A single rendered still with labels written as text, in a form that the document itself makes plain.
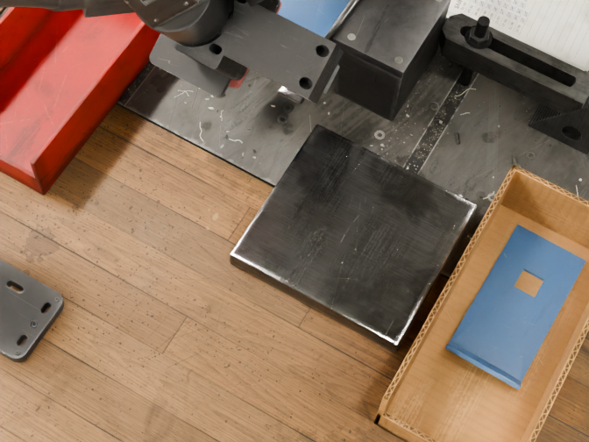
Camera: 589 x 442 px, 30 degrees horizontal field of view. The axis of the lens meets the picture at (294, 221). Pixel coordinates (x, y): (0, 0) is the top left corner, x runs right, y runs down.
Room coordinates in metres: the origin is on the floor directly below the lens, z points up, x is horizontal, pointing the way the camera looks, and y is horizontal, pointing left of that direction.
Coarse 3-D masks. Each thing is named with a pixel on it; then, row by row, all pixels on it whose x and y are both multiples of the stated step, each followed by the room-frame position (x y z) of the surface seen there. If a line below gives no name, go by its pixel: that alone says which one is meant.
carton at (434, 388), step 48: (528, 192) 0.49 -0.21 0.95; (480, 240) 0.45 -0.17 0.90; (576, 240) 0.46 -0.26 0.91; (528, 288) 0.41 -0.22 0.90; (576, 288) 0.41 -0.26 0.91; (432, 336) 0.36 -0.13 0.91; (576, 336) 0.35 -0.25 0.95; (432, 384) 0.31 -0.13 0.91; (480, 384) 0.32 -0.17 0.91; (528, 384) 0.32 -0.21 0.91; (432, 432) 0.27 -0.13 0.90; (480, 432) 0.27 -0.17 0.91; (528, 432) 0.27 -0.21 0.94
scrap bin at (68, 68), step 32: (0, 32) 0.60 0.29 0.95; (32, 32) 0.64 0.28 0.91; (64, 32) 0.64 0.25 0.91; (96, 32) 0.65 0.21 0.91; (128, 32) 0.65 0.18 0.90; (0, 64) 0.59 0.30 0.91; (32, 64) 0.60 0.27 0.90; (64, 64) 0.61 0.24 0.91; (96, 64) 0.61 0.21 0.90; (128, 64) 0.59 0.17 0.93; (0, 96) 0.56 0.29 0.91; (32, 96) 0.56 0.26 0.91; (64, 96) 0.57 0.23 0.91; (96, 96) 0.55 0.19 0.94; (0, 128) 0.53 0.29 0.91; (32, 128) 0.53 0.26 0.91; (64, 128) 0.50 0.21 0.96; (0, 160) 0.48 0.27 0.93; (32, 160) 0.46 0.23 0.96; (64, 160) 0.49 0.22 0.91
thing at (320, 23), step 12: (288, 0) 0.64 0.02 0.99; (300, 0) 0.64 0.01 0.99; (312, 0) 0.64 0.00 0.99; (324, 0) 0.65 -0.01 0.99; (336, 0) 0.65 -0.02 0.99; (348, 0) 0.65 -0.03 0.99; (288, 12) 0.63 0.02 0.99; (300, 12) 0.63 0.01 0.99; (312, 12) 0.63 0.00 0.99; (324, 12) 0.63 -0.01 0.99; (336, 12) 0.63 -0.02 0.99; (300, 24) 0.62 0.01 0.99; (312, 24) 0.62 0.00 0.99; (324, 24) 0.62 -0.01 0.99; (324, 36) 0.61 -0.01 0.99
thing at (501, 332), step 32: (512, 256) 0.44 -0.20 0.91; (544, 256) 0.44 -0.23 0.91; (576, 256) 0.44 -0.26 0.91; (480, 288) 0.40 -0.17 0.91; (512, 288) 0.41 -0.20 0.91; (544, 288) 0.41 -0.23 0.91; (480, 320) 0.37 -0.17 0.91; (512, 320) 0.38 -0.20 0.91; (544, 320) 0.38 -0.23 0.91; (480, 352) 0.34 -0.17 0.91; (512, 352) 0.35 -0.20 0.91; (512, 384) 0.31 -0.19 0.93
